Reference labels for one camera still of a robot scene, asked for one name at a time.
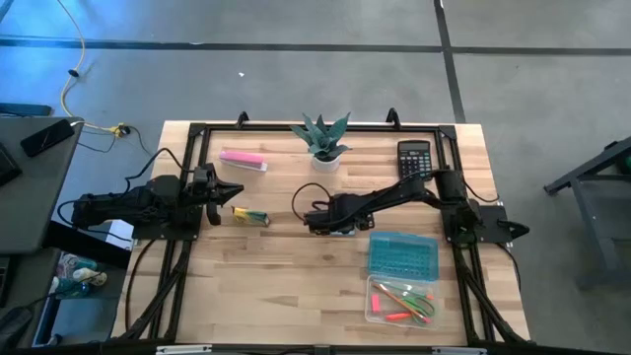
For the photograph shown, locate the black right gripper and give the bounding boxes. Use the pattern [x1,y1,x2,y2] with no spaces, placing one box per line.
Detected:
[302,192,377,237]

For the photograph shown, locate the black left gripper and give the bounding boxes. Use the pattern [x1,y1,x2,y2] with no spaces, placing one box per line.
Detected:
[186,180,246,228]

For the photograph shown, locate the yellow green crayon box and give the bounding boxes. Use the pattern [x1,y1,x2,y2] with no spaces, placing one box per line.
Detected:
[231,205,271,228]

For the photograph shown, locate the teal lid clear pencil box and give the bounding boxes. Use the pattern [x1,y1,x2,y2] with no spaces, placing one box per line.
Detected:
[363,231,441,327]

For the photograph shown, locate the yellow pencil pink eraser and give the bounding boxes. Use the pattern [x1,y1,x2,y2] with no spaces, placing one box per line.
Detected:
[372,281,434,325]

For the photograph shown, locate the green handled scissors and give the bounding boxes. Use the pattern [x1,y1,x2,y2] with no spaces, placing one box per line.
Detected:
[393,290,438,326]

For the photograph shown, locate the pink white stapler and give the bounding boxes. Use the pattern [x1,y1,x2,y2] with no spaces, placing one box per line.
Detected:
[218,150,269,174]

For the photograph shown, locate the white plant pot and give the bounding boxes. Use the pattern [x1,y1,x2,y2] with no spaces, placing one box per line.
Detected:
[311,155,341,174]

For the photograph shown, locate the green snake plant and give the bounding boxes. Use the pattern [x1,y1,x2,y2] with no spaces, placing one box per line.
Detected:
[289,111,352,163]

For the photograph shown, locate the black desk calculator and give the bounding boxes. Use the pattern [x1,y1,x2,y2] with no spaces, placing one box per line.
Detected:
[396,139,434,179]

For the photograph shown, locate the bin of assorted bottles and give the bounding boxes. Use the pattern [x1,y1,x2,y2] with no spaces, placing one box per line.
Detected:
[46,250,108,300]

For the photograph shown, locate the black smartphone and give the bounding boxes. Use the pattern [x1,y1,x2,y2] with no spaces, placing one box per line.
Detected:
[19,118,76,158]

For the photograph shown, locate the black side desk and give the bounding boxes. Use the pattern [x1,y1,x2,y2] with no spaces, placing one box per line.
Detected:
[0,116,85,255]

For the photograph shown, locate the dark flat bar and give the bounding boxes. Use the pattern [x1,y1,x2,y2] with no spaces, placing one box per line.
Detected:
[0,102,53,118]

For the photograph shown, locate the black metal side table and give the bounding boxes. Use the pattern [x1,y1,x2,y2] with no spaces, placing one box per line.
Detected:
[543,135,631,290]

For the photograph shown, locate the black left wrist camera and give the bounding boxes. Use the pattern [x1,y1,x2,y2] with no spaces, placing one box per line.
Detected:
[192,166,217,184]

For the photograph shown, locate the black aluminium table frame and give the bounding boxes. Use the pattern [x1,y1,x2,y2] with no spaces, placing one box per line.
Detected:
[110,106,532,355]

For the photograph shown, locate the yellow floor cable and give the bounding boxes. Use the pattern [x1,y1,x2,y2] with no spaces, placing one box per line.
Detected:
[55,0,124,135]

